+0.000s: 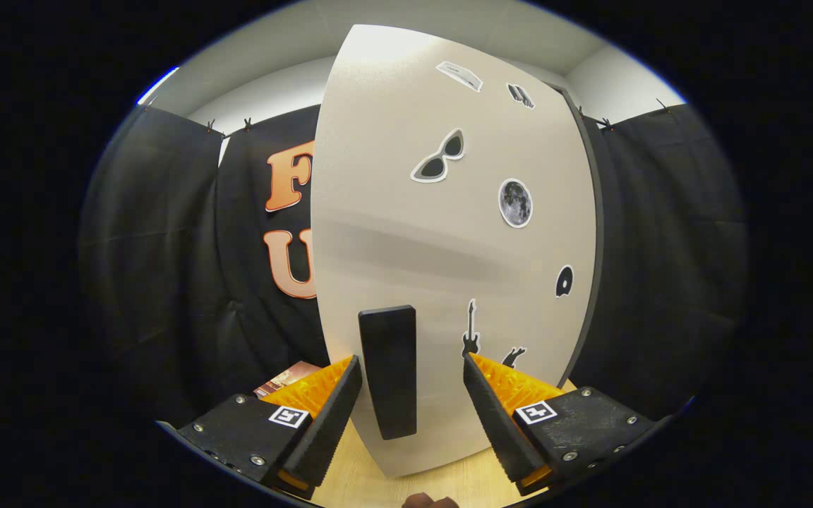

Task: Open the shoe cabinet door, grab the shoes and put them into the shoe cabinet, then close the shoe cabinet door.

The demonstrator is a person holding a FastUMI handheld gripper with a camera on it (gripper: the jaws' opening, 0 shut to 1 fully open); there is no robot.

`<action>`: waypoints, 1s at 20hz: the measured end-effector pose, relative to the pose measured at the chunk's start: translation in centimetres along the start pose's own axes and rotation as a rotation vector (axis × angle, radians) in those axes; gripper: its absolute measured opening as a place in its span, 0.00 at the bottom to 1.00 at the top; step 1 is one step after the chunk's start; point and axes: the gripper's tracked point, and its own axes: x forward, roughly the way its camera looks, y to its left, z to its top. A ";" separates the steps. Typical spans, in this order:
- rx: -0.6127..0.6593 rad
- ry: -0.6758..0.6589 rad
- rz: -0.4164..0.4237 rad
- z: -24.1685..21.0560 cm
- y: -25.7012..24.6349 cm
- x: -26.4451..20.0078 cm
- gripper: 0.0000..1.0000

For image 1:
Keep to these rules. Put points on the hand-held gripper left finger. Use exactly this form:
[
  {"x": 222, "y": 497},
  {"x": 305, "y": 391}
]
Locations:
[{"x": 325, "y": 423}]

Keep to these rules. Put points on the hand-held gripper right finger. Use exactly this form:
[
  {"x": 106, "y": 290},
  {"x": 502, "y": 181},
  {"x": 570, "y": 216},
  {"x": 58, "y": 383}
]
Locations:
[{"x": 502, "y": 423}]

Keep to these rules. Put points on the beige shoe cabinet door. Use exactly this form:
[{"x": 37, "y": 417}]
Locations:
[{"x": 392, "y": 176}]

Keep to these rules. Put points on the brown book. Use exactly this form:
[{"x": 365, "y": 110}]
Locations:
[{"x": 286, "y": 377}]

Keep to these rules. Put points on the black backdrop cloth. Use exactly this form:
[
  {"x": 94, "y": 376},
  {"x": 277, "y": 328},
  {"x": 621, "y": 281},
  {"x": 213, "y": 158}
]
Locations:
[{"x": 166, "y": 247}]

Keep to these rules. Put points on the row of black cloth clips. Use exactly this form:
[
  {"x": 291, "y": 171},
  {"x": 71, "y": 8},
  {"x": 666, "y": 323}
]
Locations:
[{"x": 246, "y": 125}]

